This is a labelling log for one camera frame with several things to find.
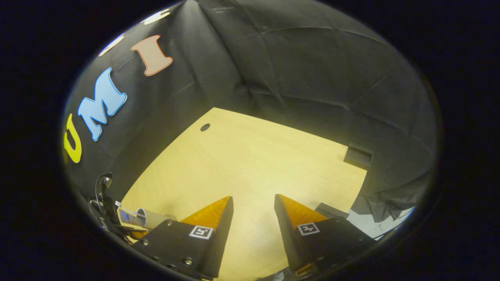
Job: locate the white toothpaste tube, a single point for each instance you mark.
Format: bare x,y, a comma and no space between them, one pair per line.
128,217

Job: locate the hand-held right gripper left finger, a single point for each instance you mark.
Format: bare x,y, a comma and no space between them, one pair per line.
218,238

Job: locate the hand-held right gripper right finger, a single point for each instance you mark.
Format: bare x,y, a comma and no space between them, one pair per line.
289,234

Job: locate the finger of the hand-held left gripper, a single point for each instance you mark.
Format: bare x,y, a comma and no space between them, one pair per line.
137,234

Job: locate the light wooden desktop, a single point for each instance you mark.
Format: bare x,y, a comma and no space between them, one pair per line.
250,164

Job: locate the black box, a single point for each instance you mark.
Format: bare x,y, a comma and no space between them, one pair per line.
358,155

